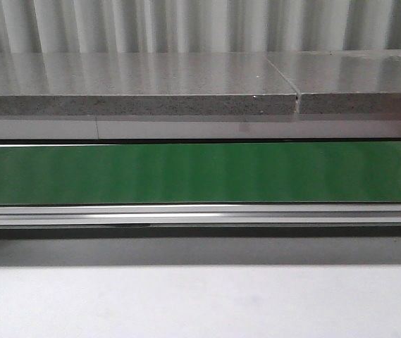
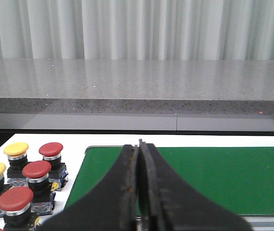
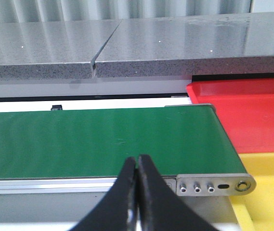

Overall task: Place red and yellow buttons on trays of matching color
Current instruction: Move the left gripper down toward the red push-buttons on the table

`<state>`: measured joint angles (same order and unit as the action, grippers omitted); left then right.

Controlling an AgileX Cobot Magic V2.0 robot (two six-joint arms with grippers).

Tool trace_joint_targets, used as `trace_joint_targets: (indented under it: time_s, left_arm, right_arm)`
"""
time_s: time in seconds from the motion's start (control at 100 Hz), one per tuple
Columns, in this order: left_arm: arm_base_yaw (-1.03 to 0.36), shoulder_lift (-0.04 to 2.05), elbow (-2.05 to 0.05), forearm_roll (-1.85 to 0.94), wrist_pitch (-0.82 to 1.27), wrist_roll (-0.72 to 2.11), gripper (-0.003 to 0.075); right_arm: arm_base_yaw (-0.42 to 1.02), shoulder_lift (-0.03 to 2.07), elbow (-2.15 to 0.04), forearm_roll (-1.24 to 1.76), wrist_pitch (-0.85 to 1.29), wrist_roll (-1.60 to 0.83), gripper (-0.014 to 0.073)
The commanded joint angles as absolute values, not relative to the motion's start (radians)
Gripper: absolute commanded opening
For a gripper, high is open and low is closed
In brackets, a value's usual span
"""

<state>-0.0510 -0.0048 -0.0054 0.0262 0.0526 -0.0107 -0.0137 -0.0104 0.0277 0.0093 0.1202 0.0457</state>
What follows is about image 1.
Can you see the aluminium conveyor side rail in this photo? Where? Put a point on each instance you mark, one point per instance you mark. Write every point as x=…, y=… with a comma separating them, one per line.
x=201, y=215

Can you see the grey stone slab right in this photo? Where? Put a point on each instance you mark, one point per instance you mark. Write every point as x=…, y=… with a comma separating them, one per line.
x=343, y=82

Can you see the white corrugated wall panel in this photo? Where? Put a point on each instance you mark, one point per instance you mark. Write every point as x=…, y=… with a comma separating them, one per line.
x=192, y=26

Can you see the white base panel under slabs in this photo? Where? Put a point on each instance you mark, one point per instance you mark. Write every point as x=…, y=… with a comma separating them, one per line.
x=340, y=126

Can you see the green conveyor belt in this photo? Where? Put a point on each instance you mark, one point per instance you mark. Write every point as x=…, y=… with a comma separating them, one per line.
x=201, y=173

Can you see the grey stone slab left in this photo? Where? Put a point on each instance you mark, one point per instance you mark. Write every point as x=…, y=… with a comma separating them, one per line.
x=132, y=84

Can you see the grey stone slab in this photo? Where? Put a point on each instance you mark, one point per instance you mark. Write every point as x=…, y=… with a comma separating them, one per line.
x=132, y=84
x=343, y=82

